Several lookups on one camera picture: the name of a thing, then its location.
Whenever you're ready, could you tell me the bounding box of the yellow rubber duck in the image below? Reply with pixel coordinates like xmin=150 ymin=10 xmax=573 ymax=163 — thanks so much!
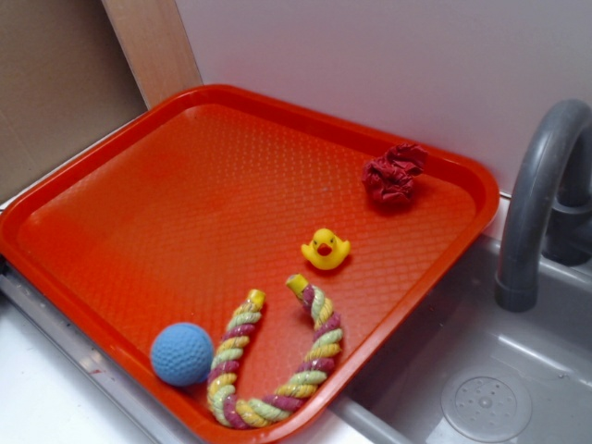
xmin=301 ymin=228 xmax=352 ymax=271

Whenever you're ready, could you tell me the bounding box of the orange plastic tray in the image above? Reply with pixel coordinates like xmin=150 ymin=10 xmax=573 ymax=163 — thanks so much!
xmin=1 ymin=86 xmax=499 ymax=443

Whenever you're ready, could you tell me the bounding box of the crumpled red paper ball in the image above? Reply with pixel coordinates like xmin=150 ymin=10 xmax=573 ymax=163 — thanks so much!
xmin=361 ymin=143 xmax=428 ymax=204

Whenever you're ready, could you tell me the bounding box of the blue dimpled ball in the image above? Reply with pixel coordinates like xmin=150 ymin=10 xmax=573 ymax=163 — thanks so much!
xmin=149 ymin=323 xmax=214 ymax=387

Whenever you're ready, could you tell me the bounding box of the grey plastic sink basin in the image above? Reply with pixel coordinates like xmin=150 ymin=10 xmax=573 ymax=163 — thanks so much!
xmin=332 ymin=237 xmax=591 ymax=443

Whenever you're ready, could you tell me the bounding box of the light wooden board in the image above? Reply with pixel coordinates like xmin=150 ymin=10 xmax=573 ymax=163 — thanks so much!
xmin=103 ymin=0 xmax=203 ymax=108

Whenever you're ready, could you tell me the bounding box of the grey plastic faucet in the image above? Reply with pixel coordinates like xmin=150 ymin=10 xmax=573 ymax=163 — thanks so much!
xmin=495 ymin=99 xmax=591 ymax=313

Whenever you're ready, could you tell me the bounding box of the round grey sink drain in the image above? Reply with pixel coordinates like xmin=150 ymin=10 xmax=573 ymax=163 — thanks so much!
xmin=440 ymin=367 xmax=532 ymax=443

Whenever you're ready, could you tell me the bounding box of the brown cardboard panel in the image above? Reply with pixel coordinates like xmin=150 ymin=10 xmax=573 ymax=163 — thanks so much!
xmin=1 ymin=1 xmax=146 ymax=201

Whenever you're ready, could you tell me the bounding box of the multicolour twisted rope toy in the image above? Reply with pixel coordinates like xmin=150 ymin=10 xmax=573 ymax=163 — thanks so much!
xmin=206 ymin=274 xmax=343 ymax=430

